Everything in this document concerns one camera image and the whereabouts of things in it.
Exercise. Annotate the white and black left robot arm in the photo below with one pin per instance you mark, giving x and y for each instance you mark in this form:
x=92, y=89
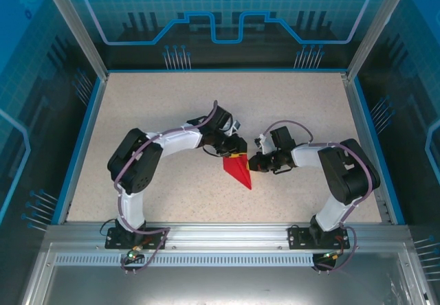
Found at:
x=137, y=167

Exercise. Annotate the aluminium frame post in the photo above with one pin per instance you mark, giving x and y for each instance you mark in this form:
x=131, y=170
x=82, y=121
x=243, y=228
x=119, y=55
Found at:
x=79, y=26
x=376, y=26

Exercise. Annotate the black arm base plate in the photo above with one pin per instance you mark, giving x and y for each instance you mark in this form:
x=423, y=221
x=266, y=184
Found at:
x=113, y=241
x=296, y=238

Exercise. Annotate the blue table edge frame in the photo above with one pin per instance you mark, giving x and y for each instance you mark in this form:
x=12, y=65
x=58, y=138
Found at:
x=227, y=69

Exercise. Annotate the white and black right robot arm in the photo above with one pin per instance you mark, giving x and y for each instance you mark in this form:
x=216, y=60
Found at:
x=347, y=174

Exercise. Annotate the aluminium mounting rail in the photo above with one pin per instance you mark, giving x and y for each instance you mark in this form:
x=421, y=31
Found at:
x=227, y=236

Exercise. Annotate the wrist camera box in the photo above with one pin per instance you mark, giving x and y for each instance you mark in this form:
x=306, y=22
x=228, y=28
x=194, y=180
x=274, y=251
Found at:
x=236, y=126
x=262, y=143

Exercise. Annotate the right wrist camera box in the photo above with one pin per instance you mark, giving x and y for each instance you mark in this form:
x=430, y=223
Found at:
x=262, y=143

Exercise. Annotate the shiny metal tray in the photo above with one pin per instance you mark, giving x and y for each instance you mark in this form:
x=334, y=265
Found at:
x=220, y=288

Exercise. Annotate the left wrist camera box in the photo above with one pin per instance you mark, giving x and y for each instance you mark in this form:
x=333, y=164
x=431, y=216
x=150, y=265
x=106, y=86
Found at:
x=236, y=126

